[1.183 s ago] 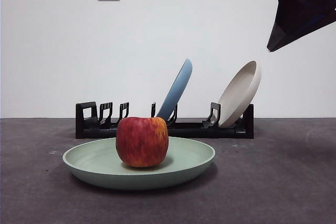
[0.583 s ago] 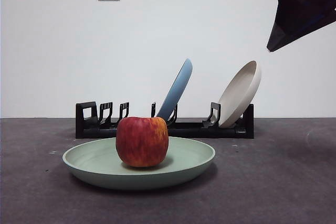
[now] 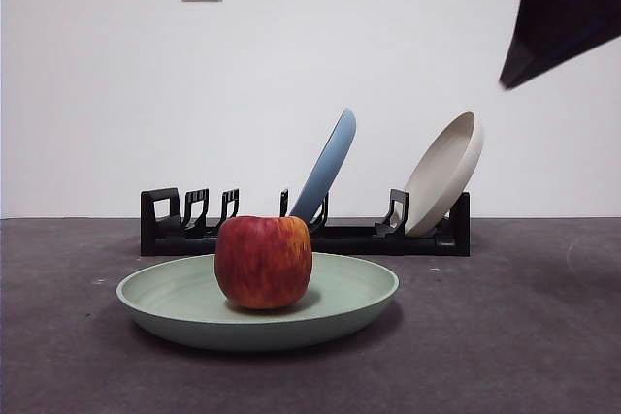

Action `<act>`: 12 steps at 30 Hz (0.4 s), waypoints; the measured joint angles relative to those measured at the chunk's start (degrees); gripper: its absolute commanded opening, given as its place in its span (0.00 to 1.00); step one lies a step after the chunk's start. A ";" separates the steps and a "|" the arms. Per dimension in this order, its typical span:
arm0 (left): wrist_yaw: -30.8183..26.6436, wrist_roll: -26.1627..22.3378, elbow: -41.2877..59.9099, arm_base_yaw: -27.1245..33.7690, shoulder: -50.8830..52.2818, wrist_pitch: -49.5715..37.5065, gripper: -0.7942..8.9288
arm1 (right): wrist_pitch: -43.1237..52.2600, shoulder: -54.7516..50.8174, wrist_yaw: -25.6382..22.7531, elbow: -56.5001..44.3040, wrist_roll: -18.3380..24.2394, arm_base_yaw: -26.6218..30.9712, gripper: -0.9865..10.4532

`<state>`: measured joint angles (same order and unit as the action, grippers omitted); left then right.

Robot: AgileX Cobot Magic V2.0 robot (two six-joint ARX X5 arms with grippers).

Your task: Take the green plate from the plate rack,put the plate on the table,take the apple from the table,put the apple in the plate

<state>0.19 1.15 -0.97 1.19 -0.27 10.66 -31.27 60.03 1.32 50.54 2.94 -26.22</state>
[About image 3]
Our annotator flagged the blue plate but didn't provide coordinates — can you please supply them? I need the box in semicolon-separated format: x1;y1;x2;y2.
286;107;358;227

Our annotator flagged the cream white plate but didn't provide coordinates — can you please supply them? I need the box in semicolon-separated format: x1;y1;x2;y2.
402;111;485;237

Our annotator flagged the green plate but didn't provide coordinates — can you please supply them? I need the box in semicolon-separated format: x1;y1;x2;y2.
114;252;400;352

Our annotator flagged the black plate rack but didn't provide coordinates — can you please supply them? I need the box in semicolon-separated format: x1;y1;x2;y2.
139;186;471;258

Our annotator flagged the red yellow apple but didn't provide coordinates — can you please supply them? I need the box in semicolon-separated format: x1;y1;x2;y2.
213;214;313;311

